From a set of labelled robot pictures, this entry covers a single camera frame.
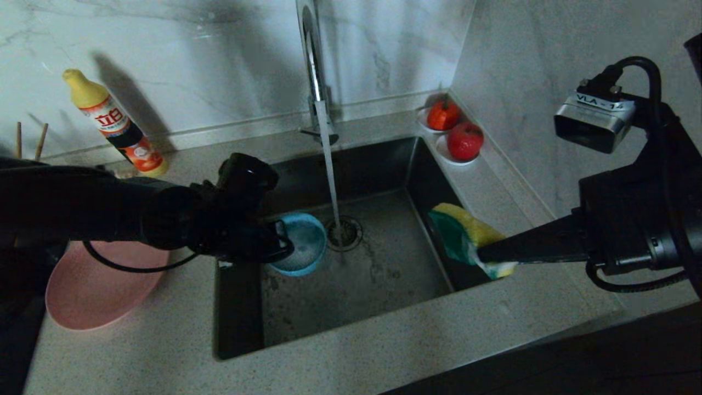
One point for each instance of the pink plastic plate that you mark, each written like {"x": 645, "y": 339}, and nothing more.
{"x": 93, "y": 296}

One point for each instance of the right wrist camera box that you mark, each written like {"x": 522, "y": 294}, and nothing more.
{"x": 592, "y": 123}

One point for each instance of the red toy apple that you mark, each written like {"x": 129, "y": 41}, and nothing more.
{"x": 465, "y": 141}

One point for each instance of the stainless steel sink basin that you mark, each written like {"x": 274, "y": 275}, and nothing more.
{"x": 384, "y": 285}

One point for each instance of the round metal drain strainer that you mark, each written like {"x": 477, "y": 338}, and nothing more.
{"x": 351, "y": 233}

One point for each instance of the orange dish soap bottle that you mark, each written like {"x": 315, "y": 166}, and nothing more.
{"x": 118, "y": 129}

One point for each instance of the teal plastic bowl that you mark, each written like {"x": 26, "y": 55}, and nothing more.
{"x": 307, "y": 241}

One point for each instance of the chrome sink faucet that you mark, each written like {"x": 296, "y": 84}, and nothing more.
{"x": 313, "y": 66}

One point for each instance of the orange-red toy tomato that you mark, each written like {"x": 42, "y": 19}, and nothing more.
{"x": 442, "y": 116}

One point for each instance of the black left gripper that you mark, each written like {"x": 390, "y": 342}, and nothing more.
{"x": 241, "y": 241}

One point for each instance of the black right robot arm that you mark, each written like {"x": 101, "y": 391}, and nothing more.
{"x": 695, "y": 57}

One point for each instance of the yellow green sponge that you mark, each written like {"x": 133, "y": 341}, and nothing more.
{"x": 460, "y": 236}

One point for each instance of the wooden chopstick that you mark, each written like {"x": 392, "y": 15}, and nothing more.
{"x": 19, "y": 140}
{"x": 41, "y": 141}

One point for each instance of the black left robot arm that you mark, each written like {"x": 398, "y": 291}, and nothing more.
{"x": 66, "y": 203}

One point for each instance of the small white round dish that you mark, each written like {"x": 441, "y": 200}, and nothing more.
{"x": 442, "y": 156}
{"x": 422, "y": 125}

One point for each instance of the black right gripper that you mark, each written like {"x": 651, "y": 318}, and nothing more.
{"x": 636, "y": 219}

